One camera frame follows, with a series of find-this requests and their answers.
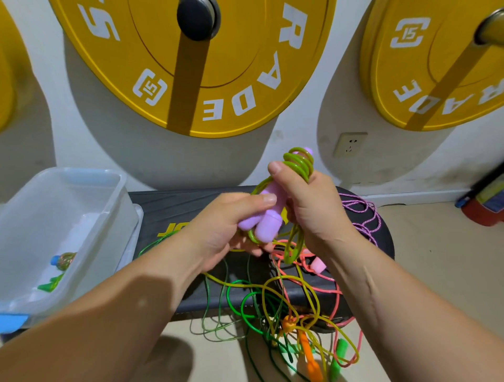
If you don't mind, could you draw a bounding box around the person's left hand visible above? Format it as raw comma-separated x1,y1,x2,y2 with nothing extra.
187,191,278,272

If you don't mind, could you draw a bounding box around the person's right hand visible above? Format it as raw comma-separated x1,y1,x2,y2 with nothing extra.
266,161,359,261

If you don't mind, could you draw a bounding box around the pile of jump ropes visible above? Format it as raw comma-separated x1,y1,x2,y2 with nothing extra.
197,189,387,382

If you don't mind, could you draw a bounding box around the blue handled jump rope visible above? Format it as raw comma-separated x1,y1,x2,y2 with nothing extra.
51,252,78,271

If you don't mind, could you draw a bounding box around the clear plastic storage bin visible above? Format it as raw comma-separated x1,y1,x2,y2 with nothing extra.
0,167,131,314

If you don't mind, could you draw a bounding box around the green jump rope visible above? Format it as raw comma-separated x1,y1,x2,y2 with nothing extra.
37,274,66,293

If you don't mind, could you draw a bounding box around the person's left forearm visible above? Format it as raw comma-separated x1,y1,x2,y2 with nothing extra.
0,235,207,382

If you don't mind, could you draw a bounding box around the person's right forearm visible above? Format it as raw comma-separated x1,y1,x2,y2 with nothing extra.
334,230,504,382

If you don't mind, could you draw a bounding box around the black aerobic step platform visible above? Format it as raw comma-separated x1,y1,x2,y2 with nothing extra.
128,186,396,320

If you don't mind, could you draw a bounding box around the translucent plastic lid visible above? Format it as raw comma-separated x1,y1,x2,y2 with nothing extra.
118,203,144,272

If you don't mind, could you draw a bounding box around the large yellow weight plate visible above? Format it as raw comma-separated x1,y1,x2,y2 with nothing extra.
49,0,337,139

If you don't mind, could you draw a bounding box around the red fire extinguisher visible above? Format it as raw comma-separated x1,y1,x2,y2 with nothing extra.
455,161,504,227

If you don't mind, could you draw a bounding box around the black plate peg cap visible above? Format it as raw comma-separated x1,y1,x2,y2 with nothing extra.
176,0,222,42

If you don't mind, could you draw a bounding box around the blue plastic piece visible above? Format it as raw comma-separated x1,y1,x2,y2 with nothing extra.
0,314,30,334

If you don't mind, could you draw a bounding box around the white wall socket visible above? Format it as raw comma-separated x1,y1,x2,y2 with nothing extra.
333,132,369,158

